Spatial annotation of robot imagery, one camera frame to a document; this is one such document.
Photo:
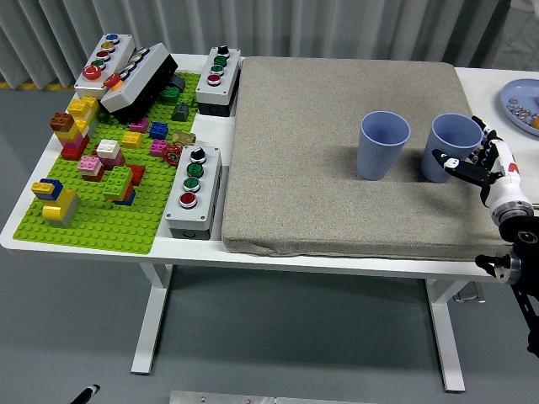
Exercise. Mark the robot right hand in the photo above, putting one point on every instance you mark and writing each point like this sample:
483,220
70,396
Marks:
505,187

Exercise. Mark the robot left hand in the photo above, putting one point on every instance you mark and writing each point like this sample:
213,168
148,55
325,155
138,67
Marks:
86,393

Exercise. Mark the blue ribbed cup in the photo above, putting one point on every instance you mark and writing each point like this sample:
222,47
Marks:
450,134
375,160

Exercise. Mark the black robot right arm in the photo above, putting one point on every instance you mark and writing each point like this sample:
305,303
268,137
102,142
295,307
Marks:
524,244

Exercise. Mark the orange ball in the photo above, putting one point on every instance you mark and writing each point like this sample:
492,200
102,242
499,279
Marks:
535,123

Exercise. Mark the blue plate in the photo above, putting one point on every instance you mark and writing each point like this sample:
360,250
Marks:
522,90

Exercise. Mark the white table leg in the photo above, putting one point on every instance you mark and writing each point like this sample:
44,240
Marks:
446,336
151,320

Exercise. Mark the person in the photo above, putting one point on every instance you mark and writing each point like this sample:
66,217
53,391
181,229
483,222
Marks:
522,38

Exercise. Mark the grey metal plate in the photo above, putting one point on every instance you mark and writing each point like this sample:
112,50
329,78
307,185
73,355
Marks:
252,399

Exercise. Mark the green brick baseplate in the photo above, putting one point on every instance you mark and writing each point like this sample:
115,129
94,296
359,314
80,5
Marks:
105,227

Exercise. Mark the blue yellow grey brick stack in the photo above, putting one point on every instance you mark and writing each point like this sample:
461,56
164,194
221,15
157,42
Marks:
59,206

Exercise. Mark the grey-brown cushion mat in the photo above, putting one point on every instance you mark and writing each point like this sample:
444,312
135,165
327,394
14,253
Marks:
316,168

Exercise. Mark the green orange blue brick stack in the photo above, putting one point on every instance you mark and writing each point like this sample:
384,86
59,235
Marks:
118,181

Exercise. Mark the pink white red brick stack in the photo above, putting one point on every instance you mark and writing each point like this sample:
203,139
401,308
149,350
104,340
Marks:
90,165

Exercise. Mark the brown yellow pink brick tower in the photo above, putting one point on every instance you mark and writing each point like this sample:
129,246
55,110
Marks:
71,145

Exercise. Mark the red valve handwheel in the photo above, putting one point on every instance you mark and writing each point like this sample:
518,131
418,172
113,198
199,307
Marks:
172,155

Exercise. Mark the magenta brick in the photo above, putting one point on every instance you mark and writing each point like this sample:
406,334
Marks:
139,125
158,147

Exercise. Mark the grey pleated curtain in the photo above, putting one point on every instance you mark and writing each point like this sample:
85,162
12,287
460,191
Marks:
295,25

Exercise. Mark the brass valve fitting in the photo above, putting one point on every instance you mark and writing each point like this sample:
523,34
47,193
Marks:
184,138

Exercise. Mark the yellow white brick tower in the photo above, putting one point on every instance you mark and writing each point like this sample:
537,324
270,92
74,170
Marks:
84,107

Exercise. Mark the grey sloped brick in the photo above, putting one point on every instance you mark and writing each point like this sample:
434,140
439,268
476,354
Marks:
181,112

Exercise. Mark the yellow floor tape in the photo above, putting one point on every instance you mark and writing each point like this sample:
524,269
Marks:
33,86

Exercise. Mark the white button box black base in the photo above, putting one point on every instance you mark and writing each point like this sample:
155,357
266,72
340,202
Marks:
139,80

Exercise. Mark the white five-button control box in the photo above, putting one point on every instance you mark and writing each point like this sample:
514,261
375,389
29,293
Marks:
122,44

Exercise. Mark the grey metal bracket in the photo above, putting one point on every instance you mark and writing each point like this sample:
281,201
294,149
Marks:
469,294

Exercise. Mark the four-button switch box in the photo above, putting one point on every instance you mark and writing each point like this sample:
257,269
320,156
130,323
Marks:
208,185
229,69

